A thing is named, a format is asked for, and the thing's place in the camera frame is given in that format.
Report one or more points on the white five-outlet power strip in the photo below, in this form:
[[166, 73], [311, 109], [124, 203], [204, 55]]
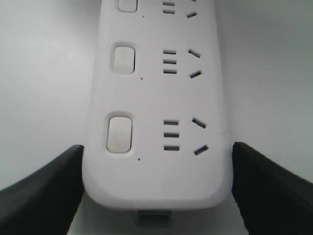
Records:
[[157, 140]]

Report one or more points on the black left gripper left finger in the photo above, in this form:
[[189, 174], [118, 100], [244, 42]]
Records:
[[45, 202]]

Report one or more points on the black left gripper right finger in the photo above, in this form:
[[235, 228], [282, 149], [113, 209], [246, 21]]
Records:
[[271, 199]]

